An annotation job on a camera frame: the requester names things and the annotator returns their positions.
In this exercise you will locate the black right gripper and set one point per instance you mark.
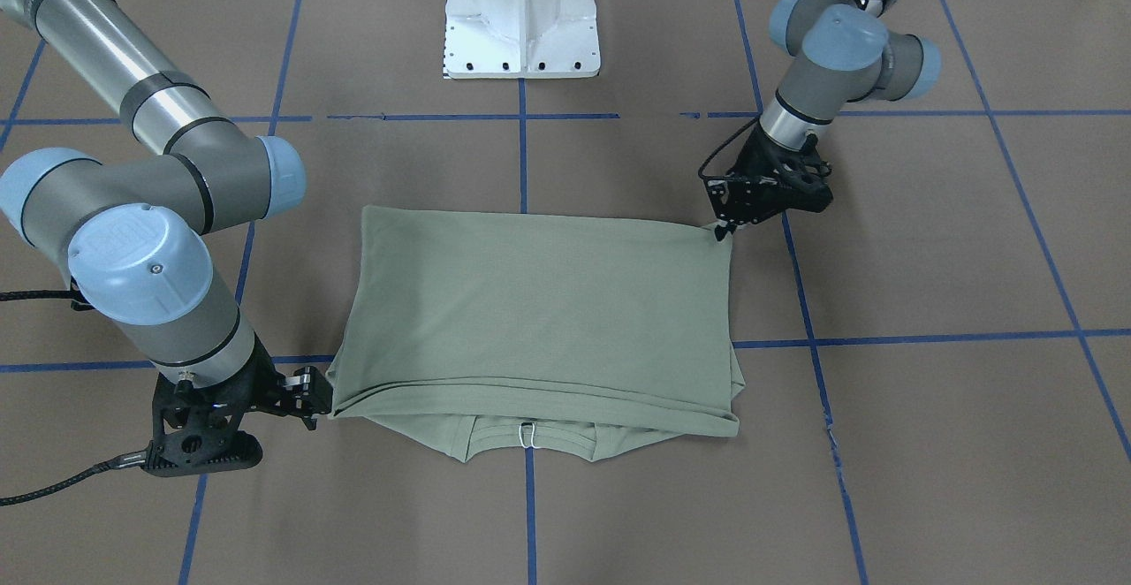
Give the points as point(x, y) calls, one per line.
point(261, 382)

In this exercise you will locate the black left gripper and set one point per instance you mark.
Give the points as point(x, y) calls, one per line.
point(752, 163)

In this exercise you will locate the sage green long-sleeve shirt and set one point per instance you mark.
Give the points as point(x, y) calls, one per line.
point(591, 336)

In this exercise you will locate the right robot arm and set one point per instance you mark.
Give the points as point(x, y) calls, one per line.
point(129, 237)

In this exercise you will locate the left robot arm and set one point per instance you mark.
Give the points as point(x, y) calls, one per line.
point(842, 53)

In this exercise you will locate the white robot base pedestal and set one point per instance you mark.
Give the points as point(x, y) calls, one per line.
point(521, 39)

